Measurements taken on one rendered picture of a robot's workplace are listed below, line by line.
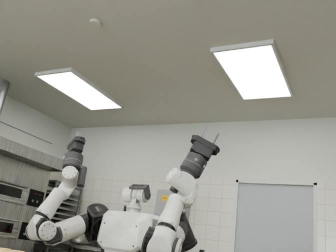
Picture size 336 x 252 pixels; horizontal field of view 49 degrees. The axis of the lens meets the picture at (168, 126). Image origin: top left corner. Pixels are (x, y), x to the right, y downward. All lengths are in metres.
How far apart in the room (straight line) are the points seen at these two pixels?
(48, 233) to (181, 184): 0.59
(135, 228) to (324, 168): 4.06
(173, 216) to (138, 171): 4.95
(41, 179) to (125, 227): 4.02
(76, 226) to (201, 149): 0.66
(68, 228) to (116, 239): 0.22
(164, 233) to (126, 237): 0.33
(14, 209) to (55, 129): 2.32
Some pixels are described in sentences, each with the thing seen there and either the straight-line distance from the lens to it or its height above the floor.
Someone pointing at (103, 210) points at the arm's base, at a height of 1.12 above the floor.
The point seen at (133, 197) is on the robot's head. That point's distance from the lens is 1.66.
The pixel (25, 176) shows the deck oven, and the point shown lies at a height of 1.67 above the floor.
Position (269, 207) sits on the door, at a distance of 5.36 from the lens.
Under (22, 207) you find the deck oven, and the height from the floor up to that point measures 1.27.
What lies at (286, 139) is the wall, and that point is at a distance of 5.51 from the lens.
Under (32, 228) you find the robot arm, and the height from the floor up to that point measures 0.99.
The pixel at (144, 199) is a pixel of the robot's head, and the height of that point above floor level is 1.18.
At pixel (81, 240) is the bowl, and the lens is 5.95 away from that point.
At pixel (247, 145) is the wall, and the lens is 5.61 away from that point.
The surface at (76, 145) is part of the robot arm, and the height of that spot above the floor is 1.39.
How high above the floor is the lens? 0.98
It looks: 19 degrees up
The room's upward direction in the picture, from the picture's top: 8 degrees clockwise
